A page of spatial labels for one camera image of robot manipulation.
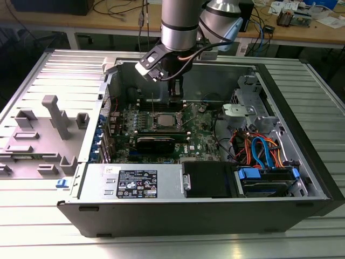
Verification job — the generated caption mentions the black box on desk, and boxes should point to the black box on desk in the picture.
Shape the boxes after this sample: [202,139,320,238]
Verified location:
[10,0,95,16]

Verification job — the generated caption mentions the copper heat sink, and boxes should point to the copper heat sink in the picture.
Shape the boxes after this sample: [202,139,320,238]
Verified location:
[277,7,296,27]

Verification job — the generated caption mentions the green motherboard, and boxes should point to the green motherboard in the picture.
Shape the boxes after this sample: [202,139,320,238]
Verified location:
[107,101,224,165]

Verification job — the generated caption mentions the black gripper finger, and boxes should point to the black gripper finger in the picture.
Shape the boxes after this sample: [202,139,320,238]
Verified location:
[168,77,185,106]

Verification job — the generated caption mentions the tall black device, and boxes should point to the tall black device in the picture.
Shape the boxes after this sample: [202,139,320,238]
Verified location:
[239,0,256,32]

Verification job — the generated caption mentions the white card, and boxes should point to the white card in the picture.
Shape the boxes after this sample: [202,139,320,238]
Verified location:
[269,1,288,14]

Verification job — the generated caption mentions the grey electronic device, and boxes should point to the grey electronic device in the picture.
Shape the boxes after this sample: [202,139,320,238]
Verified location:
[292,6,319,28]

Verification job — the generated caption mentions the black graphics card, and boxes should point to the black graphics card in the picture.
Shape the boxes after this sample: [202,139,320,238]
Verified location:
[134,136,176,154]

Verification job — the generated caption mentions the black PC case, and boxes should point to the black PC case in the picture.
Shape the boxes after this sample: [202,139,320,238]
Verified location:
[56,55,345,238]

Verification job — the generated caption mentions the silver metal bracket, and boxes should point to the silver metal bracket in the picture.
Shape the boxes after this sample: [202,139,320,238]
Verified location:
[221,103,257,125]

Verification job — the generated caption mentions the black drive housing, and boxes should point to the black drive housing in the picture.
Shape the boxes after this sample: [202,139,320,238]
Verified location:
[182,161,239,199]

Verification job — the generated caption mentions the grey parts rack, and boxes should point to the grey parts rack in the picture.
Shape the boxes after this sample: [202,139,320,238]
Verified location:
[0,94,91,180]

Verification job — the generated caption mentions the RAM stick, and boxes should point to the RAM stick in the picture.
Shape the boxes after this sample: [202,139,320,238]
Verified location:
[136,128,190,143]

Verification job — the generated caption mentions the white paper sheet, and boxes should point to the white paper sheet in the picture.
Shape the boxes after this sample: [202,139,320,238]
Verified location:
[315,15,345,30]

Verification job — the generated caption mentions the blue wire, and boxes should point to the blue wire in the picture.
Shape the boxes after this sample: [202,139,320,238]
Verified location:
[251,136,273,169]

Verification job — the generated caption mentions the black RAM slot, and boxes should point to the black RAM slot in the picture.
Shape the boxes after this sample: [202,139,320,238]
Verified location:
[139,104,187,108]
[139,101,187,106]
[139,98,187,103]
[139,107,187,112]

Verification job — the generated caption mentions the wooden desk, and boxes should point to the wooden desk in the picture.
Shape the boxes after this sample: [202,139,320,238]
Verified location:
[0,0,345,51]

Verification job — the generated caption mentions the metal socket cover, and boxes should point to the metal socket cover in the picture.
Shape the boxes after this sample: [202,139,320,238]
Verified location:
[176,102,197,128]

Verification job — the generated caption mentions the silver power supply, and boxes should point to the silver power supply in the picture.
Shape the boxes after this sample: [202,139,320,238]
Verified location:
[70,163,187,200]

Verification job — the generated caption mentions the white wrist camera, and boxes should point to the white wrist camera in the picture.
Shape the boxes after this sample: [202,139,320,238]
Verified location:
[199,49,218,61]
[134,45,169,83]

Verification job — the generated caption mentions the hard disk in blue carrier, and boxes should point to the hard disk in blue carrier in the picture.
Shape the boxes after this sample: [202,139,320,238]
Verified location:
[237,166,301,197]

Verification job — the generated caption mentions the orange wire bundle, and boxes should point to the orange wire bundle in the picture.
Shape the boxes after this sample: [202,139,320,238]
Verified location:
[231,129,285,168]

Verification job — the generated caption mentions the silver CPU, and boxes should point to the silver CPU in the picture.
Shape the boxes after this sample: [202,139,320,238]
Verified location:
[157,113,176,127]

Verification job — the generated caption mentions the CPU socket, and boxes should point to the CPU socket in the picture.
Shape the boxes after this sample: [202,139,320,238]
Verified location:
[149,110,182,131]

